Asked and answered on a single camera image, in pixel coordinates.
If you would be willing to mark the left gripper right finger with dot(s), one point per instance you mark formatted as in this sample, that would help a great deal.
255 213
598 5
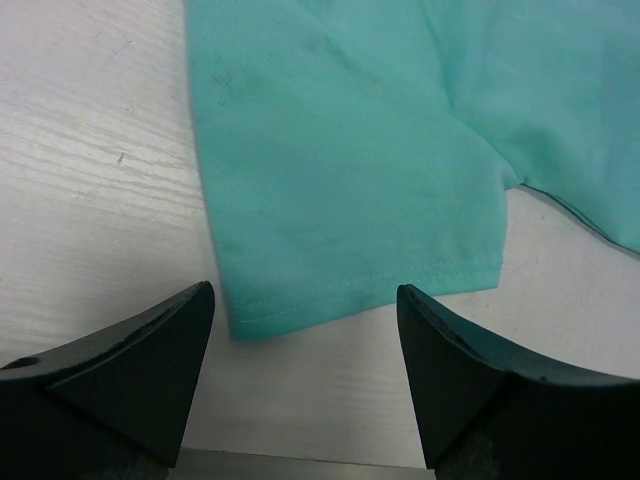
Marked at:
488 408

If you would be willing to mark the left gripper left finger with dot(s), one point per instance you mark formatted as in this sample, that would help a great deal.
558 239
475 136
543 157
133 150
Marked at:
111 405

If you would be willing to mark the mint green t shirt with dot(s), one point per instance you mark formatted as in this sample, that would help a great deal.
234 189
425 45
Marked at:
349 147

